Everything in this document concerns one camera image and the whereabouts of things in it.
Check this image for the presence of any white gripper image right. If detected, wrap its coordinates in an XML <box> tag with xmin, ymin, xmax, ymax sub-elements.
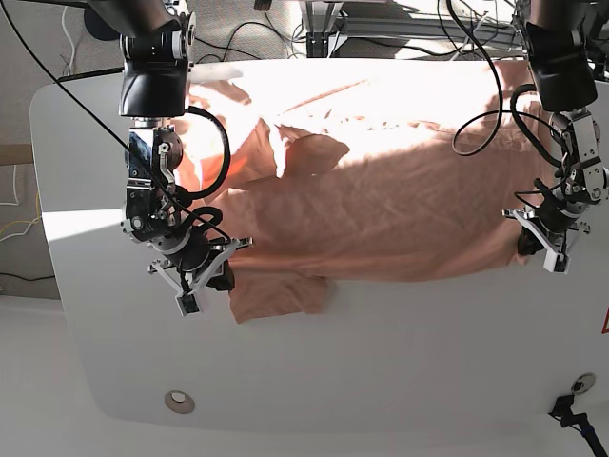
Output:
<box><xmin>502</xmin><ymin>199</ymin><xmax>590</xmax><ymax>256</ymax></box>

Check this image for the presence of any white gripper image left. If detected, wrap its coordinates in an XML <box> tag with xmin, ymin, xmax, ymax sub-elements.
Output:
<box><xmin>147</xmin><ymin>235</ymin><xmax>253</xmax><ymax>293</ymax></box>

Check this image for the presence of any salmon pink T-shirt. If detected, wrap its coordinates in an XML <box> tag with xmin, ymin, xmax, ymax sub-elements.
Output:
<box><xmin>190</xmin><ymin>61</ymin><xmax>553</xmax><ymax>323</ymax></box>

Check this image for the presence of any black robot arm image left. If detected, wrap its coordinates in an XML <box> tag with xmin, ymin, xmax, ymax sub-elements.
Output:
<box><xmin>90</xmin><ymin>1</ymin><xmax>251</xmax><ymax>298</ymax></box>

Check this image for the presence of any red warning triangle sticker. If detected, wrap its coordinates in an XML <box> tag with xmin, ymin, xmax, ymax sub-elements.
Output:
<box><xmin>601</xmin><ymin>308</ymin><xmax>609</xmax><ymax>334</ymax></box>

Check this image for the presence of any round metal table grommet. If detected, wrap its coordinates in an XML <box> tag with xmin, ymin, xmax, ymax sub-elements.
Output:
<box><xmin>571</xmin><ymin>372</ymin><xmax>596</xmax><ymax>395</ymax></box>

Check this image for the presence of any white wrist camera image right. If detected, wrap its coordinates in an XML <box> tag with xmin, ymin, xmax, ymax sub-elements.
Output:
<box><xmin>543</xmin><ymin>250</ymin><xmax>570</xmax><ymax>274</ymax></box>

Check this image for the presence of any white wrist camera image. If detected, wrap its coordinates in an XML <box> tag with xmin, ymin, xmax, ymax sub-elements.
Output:
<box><xmin>543</xmin><ymin>250</ymin><xmax>570</xmax><ymax>274</ymax></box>
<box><xmin>175</xmin><ymin>291</ymin><xmax>206</xmax><ymax>316</ymax></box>

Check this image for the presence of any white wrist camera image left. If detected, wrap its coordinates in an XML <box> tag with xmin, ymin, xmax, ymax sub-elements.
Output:
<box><xmin>175</xmin><ymin>291</ymin><xmax>206</xmax><ymax>316</ymax></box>

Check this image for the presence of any black clamp with blue cable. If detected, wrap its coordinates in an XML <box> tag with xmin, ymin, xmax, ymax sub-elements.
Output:
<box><xmin>548</xmin><ymin>394</ymin><xmax>608</xmax><ymax>457</ymax></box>

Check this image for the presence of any white cable on floor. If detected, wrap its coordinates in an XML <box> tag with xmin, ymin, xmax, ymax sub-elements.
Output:
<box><xmin>0</xmin><ymin>164</ymin><xmax>21</xmax><ymax>207</ymax></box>

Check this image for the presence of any aluminium frame rail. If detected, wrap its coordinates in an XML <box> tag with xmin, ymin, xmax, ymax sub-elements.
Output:
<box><xmin>298</xmin><ymin>1</ymin><xmax>521</xmax><ymax>60</ymax></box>

